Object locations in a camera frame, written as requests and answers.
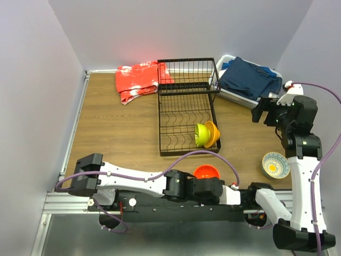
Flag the dark blue folded jeans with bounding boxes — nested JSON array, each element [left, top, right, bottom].
[[220, 57, 282, 101]]

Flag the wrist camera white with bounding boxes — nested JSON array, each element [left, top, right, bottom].
[[219, 185, 241, 205], [277, 81, 304, 106]]

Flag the blue patterned ceramic bowl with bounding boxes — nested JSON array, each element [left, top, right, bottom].
[[261, 152, 290, 180]]

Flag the red white folded cloth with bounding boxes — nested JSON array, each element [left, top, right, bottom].
[[116, 61, 174, 105]]

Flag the yellow orange bowl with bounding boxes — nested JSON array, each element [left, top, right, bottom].
[[204, 121, 220, 148]]

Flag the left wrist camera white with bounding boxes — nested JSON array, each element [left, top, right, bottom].
[[219, 185, 241, 205]]

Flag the black wire dish rack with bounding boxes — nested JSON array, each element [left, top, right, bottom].
[[157, 58, 221, 156]]

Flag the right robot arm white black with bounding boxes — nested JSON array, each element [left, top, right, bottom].
[[245, 95, 336, 252]]

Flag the white cloth in basket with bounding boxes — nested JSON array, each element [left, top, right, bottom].
[[257, 92, 279, 102]]

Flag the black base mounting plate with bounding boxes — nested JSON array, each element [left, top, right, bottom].
[[87, 189, 283, 223]]

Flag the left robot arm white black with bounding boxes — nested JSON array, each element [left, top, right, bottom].
[[68, 153, 224, 211]]

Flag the aluminium table edge rail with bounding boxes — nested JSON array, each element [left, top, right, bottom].
[[30, 70, 93, 256]]

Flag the green bowl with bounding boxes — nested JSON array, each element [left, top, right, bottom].
[[194, 123, 210, 147]]

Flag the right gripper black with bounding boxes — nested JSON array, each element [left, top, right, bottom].
[[251, 94, 294, 132]]

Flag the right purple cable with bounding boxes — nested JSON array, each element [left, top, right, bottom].
[[249, 81, 341, 256]]

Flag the red orange bowl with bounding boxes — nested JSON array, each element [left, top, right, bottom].
[[193, 165, 221, 179]]

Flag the white laundry basket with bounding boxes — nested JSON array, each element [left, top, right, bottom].
[[214, 54, 282, 109]]

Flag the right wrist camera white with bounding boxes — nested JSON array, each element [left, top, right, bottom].
[[277, 81, 304, 106]]

